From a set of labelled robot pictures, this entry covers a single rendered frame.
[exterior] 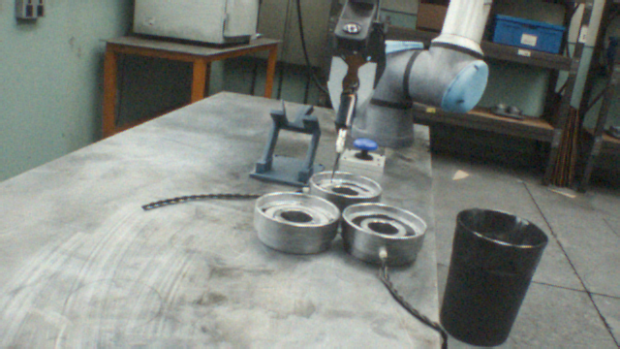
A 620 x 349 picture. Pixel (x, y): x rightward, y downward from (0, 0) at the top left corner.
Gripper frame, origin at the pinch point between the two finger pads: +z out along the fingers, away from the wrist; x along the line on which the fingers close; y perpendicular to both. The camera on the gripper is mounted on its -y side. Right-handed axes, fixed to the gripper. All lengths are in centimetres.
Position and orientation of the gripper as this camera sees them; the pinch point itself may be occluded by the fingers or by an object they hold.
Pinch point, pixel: (347, 109)
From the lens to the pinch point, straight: 83.4
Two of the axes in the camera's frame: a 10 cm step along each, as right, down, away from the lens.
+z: -1.3, 9.4, 3.1
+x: -9.6, -1.9, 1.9
